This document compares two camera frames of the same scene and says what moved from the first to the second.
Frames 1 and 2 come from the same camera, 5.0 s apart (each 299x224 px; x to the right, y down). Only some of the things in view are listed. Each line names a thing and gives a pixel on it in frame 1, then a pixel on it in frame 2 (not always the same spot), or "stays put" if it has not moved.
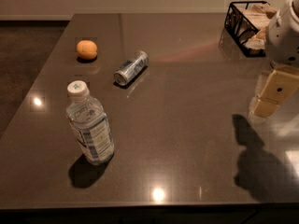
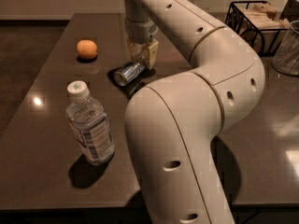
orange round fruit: [87, 49] stays put
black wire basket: [247, 22] stays put
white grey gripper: [282, 42] -> [140, 31]
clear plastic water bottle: [89, 121] stays put
